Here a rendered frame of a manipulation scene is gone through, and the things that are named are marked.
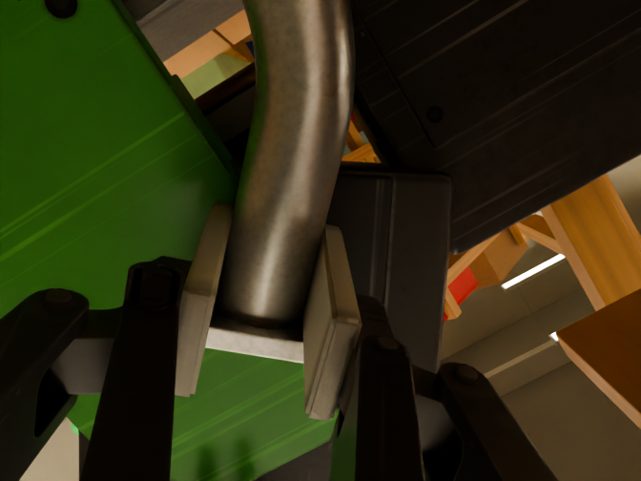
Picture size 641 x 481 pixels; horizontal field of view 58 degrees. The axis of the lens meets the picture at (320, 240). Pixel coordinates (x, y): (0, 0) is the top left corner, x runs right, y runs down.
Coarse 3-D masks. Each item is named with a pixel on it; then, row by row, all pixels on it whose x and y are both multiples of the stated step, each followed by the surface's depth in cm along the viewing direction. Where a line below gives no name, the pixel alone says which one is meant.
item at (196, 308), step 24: (216, 216) 18; (216, 240) 16; (192, 264) 15; (216, 264) 15; (192, 288) 13; (216, 288) 14; (192, 312) 13; (192, 336) 14; (192, 360) 14; (192, 384) 14
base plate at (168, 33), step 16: (176, 0) 69; (192, 0) 71; (208, 0) 74; (224, 0) 77; (240, 0) 80; (160, 16) 71; (176, 16) 73; (192, 16) 76; (208, 16) 79; (224, 16) 82; (144, 32) 72; (160, 32) 75; (176, 32) 78; (192, 32) 81; (160, 48) 80; (176, 48) 84
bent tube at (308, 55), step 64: (256, 0) 16; (320, 0) 16; (256, 64) 17; (320, 64) 16; (256, 128) 17; (320, 128) 17; (256, 192) 17; (320, 192) 18; (256, 256) 18; (256, 320) 18
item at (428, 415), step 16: (368, 304) 17; (368, 320) 16; (384, 320) 16; (352, 352) 14; (352, 368) 14; (416, 368) 14; (352, 384) 14; (416, 384) 13; (432, 384) 13; (416, 400) 13; (432, 400) 13; (432, 416) 13; (448, 416) 13; (432, 432) 13; (448, 432) 13; (432, 448) 13; (448, 448) 13
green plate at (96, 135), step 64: (0, 0) 18; (64, 0) 18; (0, 64) 19; (64, 64) 19; (128, 64) 19; (0, 128) 19; (64, 128) 20; (128, 128) 20; (192, 128) 20; (0, 192) 20; (64, 192) 20; (128, 192) 20; (192, 192) 21; (0, 256) 21; (64, 256) 21; (128, 256) 21; (192, 256) 21; (256, 384) 24; (192, 448) 25; (256, 448) 25
